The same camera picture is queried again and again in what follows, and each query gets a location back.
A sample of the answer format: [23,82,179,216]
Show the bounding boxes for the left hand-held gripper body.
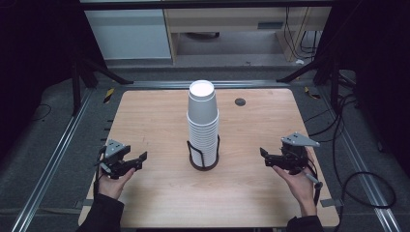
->
[98,138,132,180]

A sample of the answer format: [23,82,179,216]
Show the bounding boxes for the metal floor rail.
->
[317,86,403,232]
[10,87,95,232]

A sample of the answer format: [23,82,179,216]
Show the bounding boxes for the thin black floor cable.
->
[31,102,53,123]

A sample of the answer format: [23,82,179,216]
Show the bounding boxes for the hanging black cables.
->
[283,6,321,62]

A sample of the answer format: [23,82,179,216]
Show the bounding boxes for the yellow black tape strip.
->
[304,85,322,101]
[102,87,116,104]

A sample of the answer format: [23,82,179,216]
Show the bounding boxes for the person's left hand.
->
[97,167,136,201]

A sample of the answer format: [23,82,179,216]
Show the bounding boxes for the black wire cup holder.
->
[186,133,221,172]

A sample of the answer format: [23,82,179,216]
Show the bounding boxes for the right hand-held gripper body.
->
[280,131,321,176]

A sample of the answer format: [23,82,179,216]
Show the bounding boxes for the black metal stand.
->
[70,52,133,118]
[276,54,357,112]

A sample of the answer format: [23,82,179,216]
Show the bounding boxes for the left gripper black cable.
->
[93,146,107,198]

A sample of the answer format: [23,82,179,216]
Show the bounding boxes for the black looped floor cable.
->
[304,93,397,232]

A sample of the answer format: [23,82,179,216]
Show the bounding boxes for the person's right hand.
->
[272,151,319,218]

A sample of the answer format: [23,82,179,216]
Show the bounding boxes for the stack of white paper cups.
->
[187,110,220,168]

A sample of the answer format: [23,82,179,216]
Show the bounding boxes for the white cabinet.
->
[83,8,172,61]

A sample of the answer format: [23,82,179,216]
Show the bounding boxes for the white cylindrical tube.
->
[187,79,220,127]

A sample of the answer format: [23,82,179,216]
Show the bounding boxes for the right gripper cable with plug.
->
[303,162,324,207]

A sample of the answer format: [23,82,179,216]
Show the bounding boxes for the grey tape strip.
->
[320,198,343,208]
[73,198,95,209]

